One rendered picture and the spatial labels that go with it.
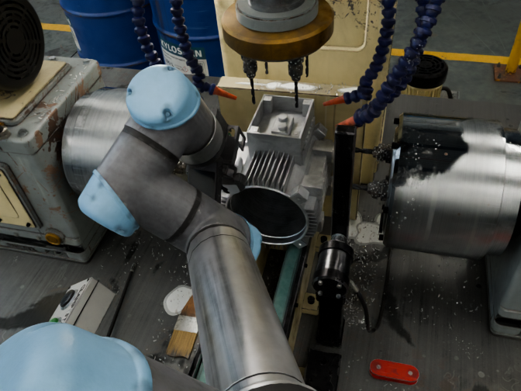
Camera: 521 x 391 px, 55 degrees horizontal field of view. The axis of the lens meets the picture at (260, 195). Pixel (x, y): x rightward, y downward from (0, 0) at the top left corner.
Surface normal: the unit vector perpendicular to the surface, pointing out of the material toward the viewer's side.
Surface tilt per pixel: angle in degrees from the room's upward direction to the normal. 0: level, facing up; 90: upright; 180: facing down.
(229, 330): 25
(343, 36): 90
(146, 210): 72
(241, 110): 90
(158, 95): 30
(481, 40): 0
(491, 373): 0
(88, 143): 47
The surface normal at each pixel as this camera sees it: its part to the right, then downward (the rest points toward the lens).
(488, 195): -0.24, 0.11
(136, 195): 0.41, 0.26
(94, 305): 0.72, -0.33
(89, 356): 0.58, -0.80
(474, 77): -0.07, -0.70
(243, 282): 0.25, -0.91
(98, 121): -0.17, -0.34
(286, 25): 0.21, 0.69
